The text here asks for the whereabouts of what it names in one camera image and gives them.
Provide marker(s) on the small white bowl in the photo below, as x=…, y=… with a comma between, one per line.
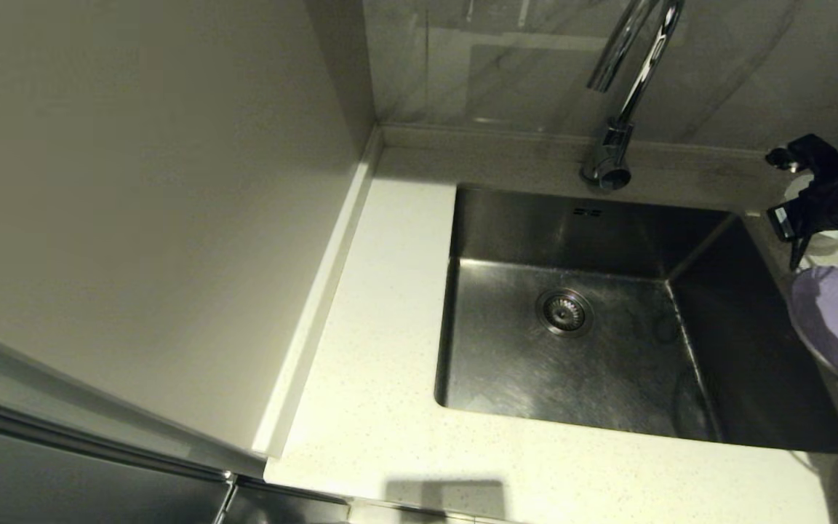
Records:
x=799, y=188

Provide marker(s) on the chrome kitchen faucet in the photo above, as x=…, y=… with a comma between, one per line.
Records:
x=608, y=156

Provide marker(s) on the stainless steel sink basin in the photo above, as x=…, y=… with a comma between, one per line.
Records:
x=535, y=378

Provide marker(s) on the tall beige cabinet side panel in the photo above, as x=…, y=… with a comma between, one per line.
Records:
x=135, y=218

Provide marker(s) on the white edge trim strip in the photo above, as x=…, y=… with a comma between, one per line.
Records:
x=317, y=306

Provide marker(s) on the metal sink drain strainer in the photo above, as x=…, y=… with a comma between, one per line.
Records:
x=564, y=311

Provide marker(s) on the grey glossy cabinet door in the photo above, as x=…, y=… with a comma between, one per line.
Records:
x=62, y=487

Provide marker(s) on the metal door trim strip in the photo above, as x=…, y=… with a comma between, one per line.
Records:
x=99, y=442

